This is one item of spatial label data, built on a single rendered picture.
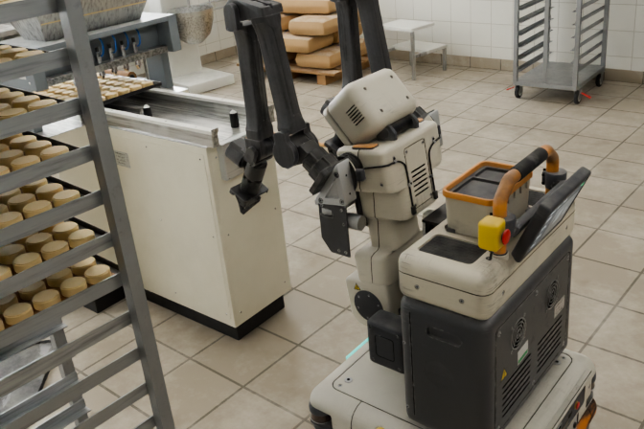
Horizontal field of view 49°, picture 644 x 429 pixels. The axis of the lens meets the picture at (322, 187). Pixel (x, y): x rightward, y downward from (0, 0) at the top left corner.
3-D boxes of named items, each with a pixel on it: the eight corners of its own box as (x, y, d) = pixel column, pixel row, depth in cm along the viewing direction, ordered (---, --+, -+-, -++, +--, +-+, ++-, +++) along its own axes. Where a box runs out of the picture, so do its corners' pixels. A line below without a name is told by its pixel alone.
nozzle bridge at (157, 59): (5, 126, 294) (-17, 45, 280) (144, 81, 344) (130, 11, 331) (48, 137, 274) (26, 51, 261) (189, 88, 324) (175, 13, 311)
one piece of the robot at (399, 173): (478, 302, 219) (450, 111, 200) (413, 367, 193) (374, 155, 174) (408, 289, 236) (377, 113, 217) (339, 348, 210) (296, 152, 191)
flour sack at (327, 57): (331, 71, 626) (329, 55, 620) (293, 68, 650) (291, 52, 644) (374, 53, 678) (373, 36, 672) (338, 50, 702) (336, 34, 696)
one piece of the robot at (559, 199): (559, 229, 190) (600, 164, 176) (500, 288, 166) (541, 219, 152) (523, 205, 195) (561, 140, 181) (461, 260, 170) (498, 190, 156)
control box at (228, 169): (220, 179, 255) (215, 143, 249) (265, 157, 272) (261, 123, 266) (228, 181, 253) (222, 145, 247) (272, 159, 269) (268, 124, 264)
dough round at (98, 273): (93, 287, 140) (91, 279, 139) (81, 280, 143) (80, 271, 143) (116, 277, 143) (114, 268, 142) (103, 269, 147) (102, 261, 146)
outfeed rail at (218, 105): (1, 77, 385) (-3, 64, 382) (6, 75, 387) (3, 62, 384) (270, 124, 264) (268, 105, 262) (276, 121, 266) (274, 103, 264)
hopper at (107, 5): (4, 40, 285) (-6, 6, 279) (118, 14, 324) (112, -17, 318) (43, 45, 267) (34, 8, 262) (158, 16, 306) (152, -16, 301)
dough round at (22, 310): (2, 327, 130) (-1, 318, 129) (10, 312, 134) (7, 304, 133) (30, 324, 130) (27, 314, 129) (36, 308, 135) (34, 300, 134)
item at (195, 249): (129, 298, 321) (85, 109, 286) (186, 264, 345) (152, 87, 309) (239, 347, 279) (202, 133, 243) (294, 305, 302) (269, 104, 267)
